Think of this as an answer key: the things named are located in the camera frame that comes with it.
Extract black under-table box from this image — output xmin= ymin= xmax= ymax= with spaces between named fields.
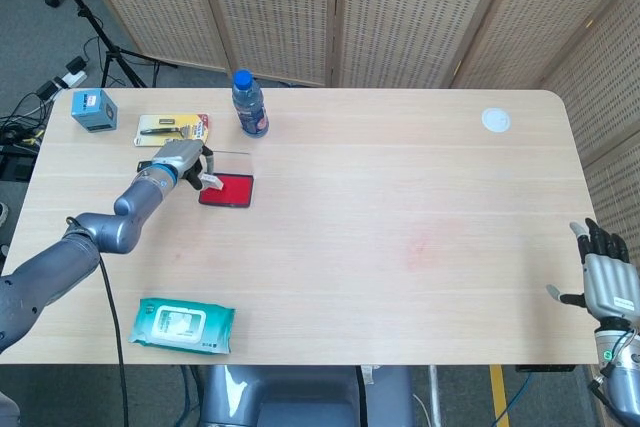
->
xmin=514 ymin=363 xmax=577 ymax=374

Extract clear ink pad lid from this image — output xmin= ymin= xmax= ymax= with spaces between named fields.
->
xmin=207 ymin=148 xmax=255 ymax=177

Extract blue cardboard box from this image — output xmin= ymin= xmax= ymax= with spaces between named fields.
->
xmin=70 ymin=88 xmax=118 ymax=134

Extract green wet wipes pack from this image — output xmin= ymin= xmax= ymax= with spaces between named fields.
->
xmin=128 ymin=297 xmax=237 ymax=356

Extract red ink pad black case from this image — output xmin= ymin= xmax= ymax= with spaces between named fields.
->
xmin=198 ymin=172 xmax=255 ymax=209

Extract black tripod stand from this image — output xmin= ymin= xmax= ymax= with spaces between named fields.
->
xmin=34 ymin=0 xmax=179 ymax=89

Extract white round table grommet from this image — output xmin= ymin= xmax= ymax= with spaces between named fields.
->
xmin=481 ymin=106 xmax=513 ymax=135

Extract razor in yellow blister pack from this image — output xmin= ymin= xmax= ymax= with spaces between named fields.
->
xmin=133 ymin=113 xmax=211 ymax=148

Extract blue capped drink bottle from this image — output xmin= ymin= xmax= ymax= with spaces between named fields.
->
xmin=231 ymin=69 xmax=270 ymax=139

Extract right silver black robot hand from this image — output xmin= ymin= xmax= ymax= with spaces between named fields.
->
xmin=545 ymin=218 xmax=640 ymax=321

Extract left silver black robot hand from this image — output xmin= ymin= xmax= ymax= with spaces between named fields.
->
xmin=151 ymin=140 xmax=222 ymax=193

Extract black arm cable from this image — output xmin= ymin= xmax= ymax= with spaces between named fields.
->
xmin=66 ymin=215 xmax=127 ymax=427

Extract white power strip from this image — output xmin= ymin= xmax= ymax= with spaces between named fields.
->
xmin=52 ymin=70 xmax=87 ymax=90

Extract woven wooden folding screen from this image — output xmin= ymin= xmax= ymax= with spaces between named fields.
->
xmin=69 ymin=0 xmax=640 ymax=268

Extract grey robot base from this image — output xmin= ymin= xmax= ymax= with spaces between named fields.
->
xmin=199 ymin=364 xmax=416 ymax=427

